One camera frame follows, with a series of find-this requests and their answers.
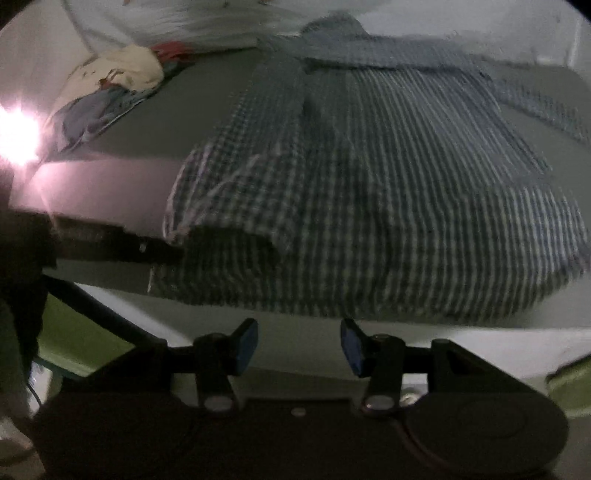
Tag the cream cloth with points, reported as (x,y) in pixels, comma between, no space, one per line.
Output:
(124,69)

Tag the white carrot-print sheet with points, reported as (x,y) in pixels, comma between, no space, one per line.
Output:
(184,18)

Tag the light green fabric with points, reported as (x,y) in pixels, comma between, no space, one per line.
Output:
(78,337)

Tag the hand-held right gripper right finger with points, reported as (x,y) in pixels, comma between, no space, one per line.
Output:
(353,347)

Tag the checked shirt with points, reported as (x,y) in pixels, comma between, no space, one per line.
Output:
(369,194)

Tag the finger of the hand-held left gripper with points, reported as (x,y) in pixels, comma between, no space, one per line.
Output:
(115,242)

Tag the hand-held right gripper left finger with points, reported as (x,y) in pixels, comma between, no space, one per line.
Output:
(244,347)

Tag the light blue cloth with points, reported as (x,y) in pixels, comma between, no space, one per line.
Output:
(92,115)

